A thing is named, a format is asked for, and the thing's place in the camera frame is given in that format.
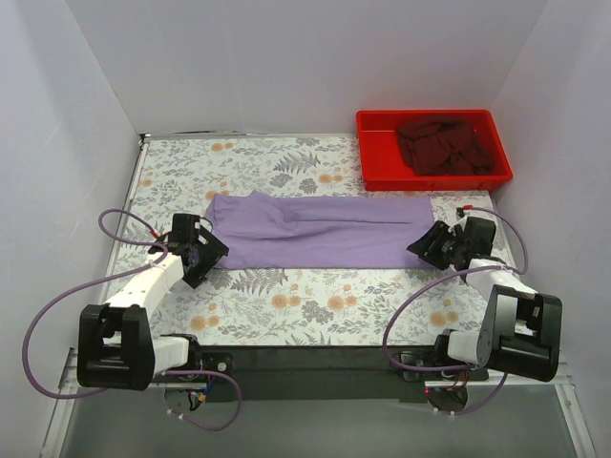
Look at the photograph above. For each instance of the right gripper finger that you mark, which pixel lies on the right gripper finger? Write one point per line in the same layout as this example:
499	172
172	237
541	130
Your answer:
441	258
432	241

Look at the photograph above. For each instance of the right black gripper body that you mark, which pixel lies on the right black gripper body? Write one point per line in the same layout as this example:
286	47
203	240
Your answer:
433	245

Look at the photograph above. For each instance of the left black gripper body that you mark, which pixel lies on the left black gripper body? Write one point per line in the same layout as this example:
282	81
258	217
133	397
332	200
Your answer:
205	253

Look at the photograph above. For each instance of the purple t shirt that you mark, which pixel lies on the purple t shirt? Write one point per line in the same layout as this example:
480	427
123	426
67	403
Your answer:
319	232

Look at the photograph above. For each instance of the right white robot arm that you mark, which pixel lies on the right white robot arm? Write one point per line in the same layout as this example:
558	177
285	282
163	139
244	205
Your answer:
520	331

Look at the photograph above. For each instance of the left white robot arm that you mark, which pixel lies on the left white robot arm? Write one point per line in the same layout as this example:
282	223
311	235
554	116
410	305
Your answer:
116	347

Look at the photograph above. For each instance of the floral table cloth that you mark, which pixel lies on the floral table cloth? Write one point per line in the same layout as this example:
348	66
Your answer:
279	306

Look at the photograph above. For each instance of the red plastic bin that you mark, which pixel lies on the red plastic bin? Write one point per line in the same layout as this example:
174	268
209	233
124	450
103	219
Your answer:
383	168

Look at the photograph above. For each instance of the dark red t shirt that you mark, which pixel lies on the dark red t shirt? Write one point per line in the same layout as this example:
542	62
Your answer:
443	146

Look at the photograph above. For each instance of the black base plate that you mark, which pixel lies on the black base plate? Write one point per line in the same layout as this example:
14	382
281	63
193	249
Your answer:
325	373

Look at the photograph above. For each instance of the aluminium frame rail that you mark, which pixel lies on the aluminium frame rail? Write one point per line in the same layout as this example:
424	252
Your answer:
327	401

